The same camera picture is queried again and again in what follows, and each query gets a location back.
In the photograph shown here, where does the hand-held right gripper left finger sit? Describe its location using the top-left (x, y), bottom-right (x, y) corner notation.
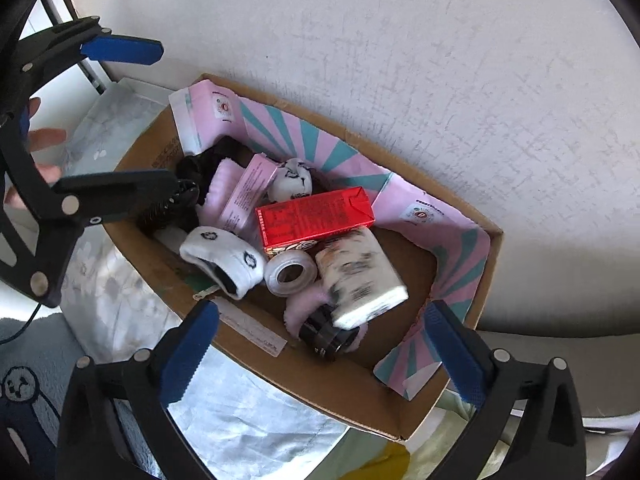
top-left (56, 300), bottom-right (221, 480)

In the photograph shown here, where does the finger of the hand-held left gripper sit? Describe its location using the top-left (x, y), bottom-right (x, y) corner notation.
top-left (0, 125), bottom-right (179, 309)
top-left (0, 16), bottom-right (165, 116)

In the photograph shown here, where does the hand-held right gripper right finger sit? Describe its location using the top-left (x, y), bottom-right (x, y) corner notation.
top-left (424, 300), bottom-right (587, 480)

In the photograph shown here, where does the black hair claw clip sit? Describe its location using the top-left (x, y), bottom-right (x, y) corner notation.
top-left (136, 177), bottom-right (201, 236)

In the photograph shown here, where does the white paper tag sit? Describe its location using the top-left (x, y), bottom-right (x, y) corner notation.
top-left (210, 297), bottom-right (288, 358)

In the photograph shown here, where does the black scrunchie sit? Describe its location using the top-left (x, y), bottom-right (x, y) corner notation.
top-left (175, 136), bottom-right (251, 206)

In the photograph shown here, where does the white tape roll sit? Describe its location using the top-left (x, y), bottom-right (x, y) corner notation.
top-left (264, 249), bottom-right (319, 297)

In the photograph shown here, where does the white printed sock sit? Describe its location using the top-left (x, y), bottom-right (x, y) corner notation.
top-left (267, 157), bottom-right (315, 205)
top-left (179, 226), bottom-right (267, 301)

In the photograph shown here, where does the red lipstick with black cap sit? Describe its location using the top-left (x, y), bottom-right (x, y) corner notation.
top-left (299, 305), bottom-right (361, 362)

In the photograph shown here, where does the cardboard box with pink lining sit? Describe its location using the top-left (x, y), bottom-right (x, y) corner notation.
top-left (102, 74), bottom-right (503, 442)

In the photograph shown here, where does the white printed tissue pack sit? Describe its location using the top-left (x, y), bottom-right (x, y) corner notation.
top-left (314, 227), bottom-right (410, 330)

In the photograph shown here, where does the red milk carton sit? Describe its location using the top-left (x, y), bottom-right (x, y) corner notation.
top-left (255, 186), bottom-right (376, 253)

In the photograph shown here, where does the person's left hand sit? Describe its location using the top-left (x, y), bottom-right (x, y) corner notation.
top-left (4, 96), bottom-right (68, 208)

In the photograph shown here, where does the pale floral blanket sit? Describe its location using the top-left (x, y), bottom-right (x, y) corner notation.
top-left (60, 80), bottom-right (351, 480)

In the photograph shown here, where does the yellow floral quilt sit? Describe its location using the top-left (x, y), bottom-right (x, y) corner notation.
top-left (345, 390), bottom-right (481, 480)

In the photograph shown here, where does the cartoon print rug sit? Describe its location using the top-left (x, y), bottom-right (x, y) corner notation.
top-left (0, 310), bottom-right (126, 480)

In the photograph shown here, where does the black cable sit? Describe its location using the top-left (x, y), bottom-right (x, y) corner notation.
top-left (0, 305), bottom-right (43, 346)

